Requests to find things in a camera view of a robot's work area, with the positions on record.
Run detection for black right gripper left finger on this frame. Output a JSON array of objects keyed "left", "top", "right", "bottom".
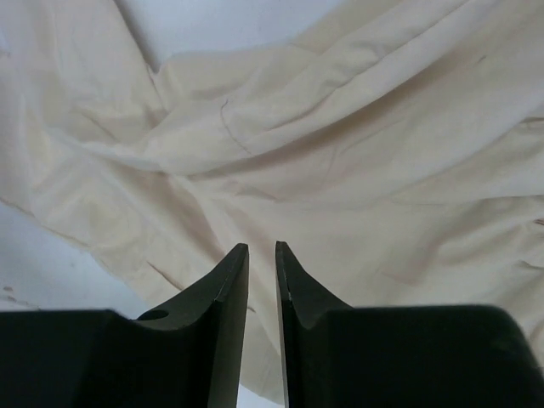
[{"left": 1, "top": 244, "right": 249, "bottom": 407}]

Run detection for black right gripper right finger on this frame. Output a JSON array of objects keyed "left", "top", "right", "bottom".
[{"left": 275, "top": 242, "right": 543, "bottom": 407}]

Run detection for beige trousers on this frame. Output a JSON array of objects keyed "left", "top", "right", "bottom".
[{"left": 1, "top": 1, "right": 543, "bottom": 403}]

